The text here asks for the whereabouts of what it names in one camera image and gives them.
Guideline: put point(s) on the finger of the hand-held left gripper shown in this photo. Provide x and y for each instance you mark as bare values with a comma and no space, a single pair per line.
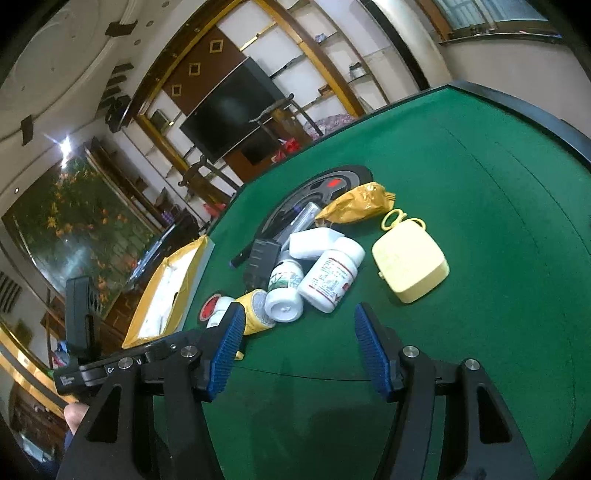
99,369

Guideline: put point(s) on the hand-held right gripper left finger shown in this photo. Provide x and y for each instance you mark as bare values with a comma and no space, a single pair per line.
226,350

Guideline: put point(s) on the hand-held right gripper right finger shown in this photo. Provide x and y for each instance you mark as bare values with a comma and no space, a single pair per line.
369,350

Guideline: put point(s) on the yellow medicine bottle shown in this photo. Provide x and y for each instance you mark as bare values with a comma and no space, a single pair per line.
254,316

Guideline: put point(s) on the yellow-lined white box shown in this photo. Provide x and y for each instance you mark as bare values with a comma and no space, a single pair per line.
161,295

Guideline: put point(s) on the white medicine bottle red label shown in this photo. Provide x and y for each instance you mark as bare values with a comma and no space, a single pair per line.
330,277

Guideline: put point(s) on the black marker pen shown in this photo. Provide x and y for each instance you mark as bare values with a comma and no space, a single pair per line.
241,255

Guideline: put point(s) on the clear plastic tube black cap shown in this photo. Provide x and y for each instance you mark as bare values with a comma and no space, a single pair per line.
302,216

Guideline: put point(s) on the person's left hand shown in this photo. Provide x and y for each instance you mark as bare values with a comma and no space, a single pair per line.
76,417

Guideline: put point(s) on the small white container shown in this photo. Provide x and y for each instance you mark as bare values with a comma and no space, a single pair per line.
220,310

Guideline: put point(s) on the black tape roll red core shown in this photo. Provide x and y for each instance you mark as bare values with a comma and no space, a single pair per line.
207,307

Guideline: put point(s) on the white bottle green label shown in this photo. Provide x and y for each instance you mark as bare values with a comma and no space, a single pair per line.
284,295

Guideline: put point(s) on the black glossy side table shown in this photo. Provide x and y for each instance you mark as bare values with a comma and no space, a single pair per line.
150,258

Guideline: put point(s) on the pale yellow plastic case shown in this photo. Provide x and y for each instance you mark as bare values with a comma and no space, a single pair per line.
408,267

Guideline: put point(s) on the black power adapter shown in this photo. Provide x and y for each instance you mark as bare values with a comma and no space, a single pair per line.
261,263

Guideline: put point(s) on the white rectangular plastic box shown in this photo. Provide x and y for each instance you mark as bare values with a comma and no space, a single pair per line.
314,242

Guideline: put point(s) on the red plastic bag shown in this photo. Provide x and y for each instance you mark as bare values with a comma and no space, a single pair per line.
291,146
212,210

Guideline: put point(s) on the gold foil snack packet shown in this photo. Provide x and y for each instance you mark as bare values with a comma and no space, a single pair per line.
358,203

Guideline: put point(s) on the round table control panel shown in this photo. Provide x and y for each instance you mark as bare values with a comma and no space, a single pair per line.
344,183

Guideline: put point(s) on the dark wooden chair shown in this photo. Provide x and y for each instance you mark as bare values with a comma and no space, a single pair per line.
198,170
273,108

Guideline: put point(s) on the floral cloth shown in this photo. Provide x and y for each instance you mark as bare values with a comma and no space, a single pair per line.
332,123

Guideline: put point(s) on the black flat television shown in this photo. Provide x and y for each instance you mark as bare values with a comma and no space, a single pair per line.
231,110

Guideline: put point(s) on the barred window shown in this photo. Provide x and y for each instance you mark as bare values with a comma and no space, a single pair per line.
485,14

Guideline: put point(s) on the wooden wall shelf unit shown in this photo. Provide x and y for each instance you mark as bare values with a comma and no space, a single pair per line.
318,50

